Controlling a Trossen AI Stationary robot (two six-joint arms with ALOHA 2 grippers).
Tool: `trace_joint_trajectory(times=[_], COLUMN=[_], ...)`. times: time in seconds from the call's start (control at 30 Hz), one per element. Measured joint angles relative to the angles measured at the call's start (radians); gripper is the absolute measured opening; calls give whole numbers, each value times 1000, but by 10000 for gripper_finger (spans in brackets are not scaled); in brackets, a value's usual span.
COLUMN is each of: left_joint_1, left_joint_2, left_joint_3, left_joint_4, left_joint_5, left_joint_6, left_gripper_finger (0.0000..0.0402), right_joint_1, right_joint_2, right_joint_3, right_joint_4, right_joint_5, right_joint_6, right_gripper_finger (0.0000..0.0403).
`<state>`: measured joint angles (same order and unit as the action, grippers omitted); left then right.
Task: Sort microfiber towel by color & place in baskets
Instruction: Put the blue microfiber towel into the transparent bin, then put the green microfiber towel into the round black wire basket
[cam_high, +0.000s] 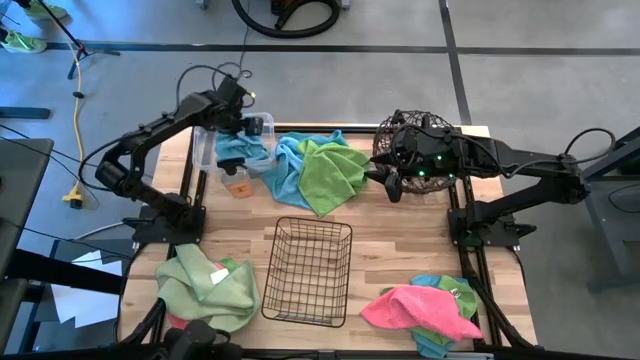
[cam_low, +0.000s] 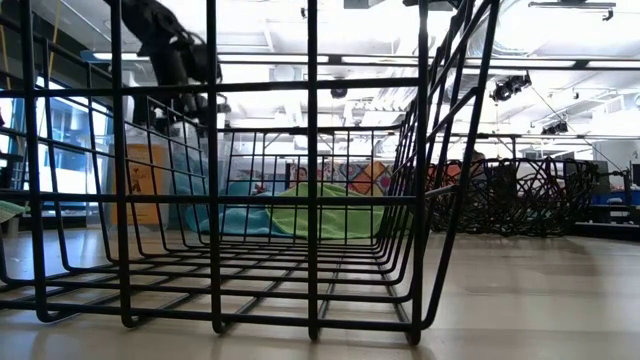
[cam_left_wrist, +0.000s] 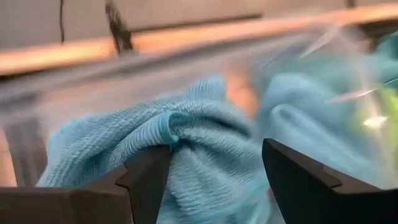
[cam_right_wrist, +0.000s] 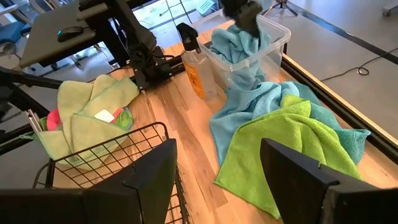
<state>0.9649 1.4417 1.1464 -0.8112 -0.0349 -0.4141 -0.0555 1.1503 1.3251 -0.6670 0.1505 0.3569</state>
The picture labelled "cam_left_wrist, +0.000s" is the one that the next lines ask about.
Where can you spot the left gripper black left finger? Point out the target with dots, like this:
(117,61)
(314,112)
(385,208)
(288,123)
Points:
(77,208)

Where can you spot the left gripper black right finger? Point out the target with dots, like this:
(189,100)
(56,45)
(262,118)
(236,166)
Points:
(326,205)

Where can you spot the teal blue microfiber towel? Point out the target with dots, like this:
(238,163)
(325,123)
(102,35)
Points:
(311,124)

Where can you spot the green microfiber towel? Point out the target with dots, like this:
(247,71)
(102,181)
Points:
(388,105)

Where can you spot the light blue microfiber towel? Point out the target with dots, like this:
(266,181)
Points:
(202,149)

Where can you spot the clear plastic storage bin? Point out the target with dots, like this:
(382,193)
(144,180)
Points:
(77,93)

